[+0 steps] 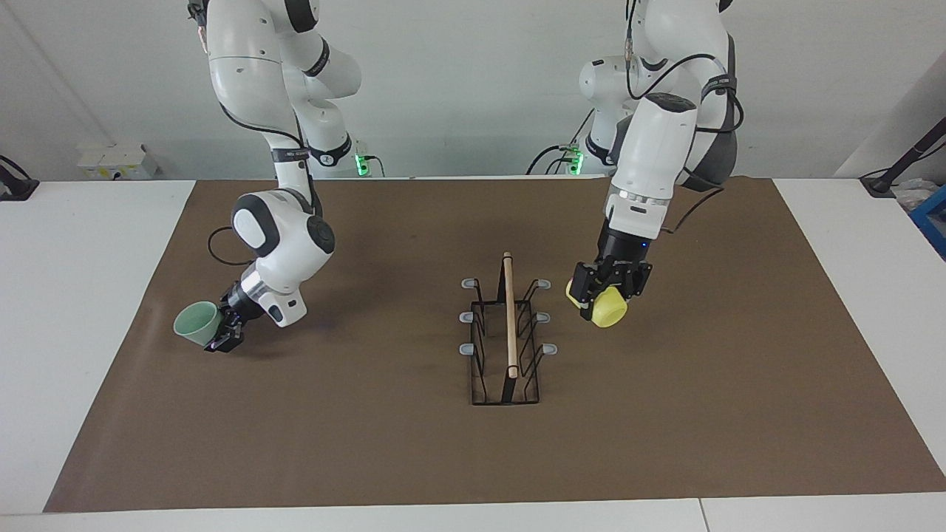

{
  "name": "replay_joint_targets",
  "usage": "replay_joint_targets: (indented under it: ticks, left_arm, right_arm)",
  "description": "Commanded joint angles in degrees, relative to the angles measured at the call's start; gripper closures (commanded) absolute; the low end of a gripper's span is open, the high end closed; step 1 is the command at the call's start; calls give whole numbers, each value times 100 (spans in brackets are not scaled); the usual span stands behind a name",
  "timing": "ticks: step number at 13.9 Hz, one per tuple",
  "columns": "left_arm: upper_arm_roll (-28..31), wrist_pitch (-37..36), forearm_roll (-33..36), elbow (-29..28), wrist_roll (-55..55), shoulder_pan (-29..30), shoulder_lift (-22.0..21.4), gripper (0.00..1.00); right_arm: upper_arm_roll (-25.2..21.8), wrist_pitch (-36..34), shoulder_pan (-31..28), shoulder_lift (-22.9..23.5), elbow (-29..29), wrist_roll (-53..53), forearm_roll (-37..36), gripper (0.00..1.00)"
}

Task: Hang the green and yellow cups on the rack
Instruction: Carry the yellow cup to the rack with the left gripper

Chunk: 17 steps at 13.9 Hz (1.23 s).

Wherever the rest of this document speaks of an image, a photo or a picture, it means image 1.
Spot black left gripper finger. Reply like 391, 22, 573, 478
574, 258, 609, 321
620, 262, 653, 301

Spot yellow plastic cup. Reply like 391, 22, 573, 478
566, 279, 629, 329

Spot pale green plastic cup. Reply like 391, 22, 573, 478
173, 301, 223, 347

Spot brown table mat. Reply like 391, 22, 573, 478
43, 177, 946, 513

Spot white power strip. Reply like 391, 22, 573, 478
78, 143, 160, 181

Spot black stand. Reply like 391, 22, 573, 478
861, 115, 946, 197

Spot clear plastic bag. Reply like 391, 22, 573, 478
891, 177, 944, 215

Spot blue box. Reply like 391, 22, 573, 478
909, 185, 946, 260

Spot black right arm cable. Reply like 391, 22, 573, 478
208, 103, 319, 267

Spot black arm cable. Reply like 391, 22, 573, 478
208, 103, 319, 267
624, 0, 744, 238

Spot black wire cup rack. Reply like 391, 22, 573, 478
459, 251, 559, 406

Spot black base cable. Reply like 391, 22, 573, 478
526, 111, 596, 177

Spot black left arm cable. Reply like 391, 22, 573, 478
624, 0, 744, 238

